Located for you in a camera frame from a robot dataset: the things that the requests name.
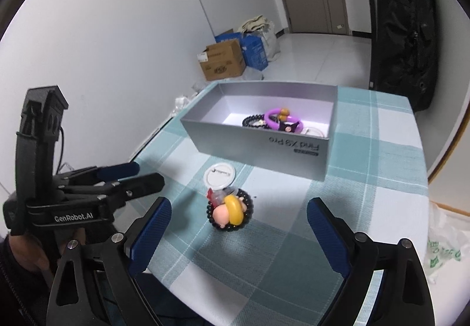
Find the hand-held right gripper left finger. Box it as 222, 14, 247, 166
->
46, 197, 173, 326

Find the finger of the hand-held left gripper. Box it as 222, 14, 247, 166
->
55, 162, 141, 183
59, 172, 165, 202

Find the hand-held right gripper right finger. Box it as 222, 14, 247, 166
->
306, 197, 436, 326

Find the black beaded bracelet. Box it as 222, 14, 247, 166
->
206, 189, 255, 232

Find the grey cardboard box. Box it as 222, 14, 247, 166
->
180, 82, 338, 182

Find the black spiral hair tie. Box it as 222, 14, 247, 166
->
241, 114, 267, 128

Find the purple bracelet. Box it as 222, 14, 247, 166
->
265, 108, 304, 133

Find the person's left forearm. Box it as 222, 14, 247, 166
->
0, 234, 56, 326

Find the person's left hand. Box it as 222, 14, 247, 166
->
9, 228, 87, 277

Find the teal checked tablecloth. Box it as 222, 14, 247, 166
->
132, 85, 430, 326

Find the white round badge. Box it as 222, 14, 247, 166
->
204, 163, 236, 190

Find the silver white plastic bag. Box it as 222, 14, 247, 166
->
172, 95, 193, 115

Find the white green printed plastic bag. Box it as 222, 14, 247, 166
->
426, 201, 467, 286

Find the brown cardboard box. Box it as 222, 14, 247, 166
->
198, 40, 246, 81

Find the blue cardboard box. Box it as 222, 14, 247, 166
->
215, 29, 268, 71

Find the white woven bag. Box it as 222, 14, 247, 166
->
259, 19, 279, 63

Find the beige folded cloth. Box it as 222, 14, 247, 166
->
238, 15, 270, 33

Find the black backpack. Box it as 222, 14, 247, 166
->
369, 0, 439, 113

